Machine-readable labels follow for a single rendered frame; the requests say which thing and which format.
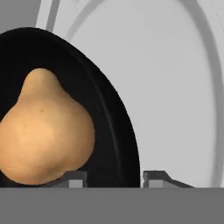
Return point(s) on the tan butternut squash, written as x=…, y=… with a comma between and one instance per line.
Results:
x=46, y=131

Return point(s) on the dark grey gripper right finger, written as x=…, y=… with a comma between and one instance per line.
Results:
x=154, y=176

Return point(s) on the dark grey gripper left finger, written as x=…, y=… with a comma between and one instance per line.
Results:
x=78, y=176

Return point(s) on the white round microwave turntable plate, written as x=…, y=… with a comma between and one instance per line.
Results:
x=163, y=87

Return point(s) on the white microwave oven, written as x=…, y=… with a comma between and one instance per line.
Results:
x=217, y=23

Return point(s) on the black bowl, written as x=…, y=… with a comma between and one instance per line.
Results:
x=110, y=122

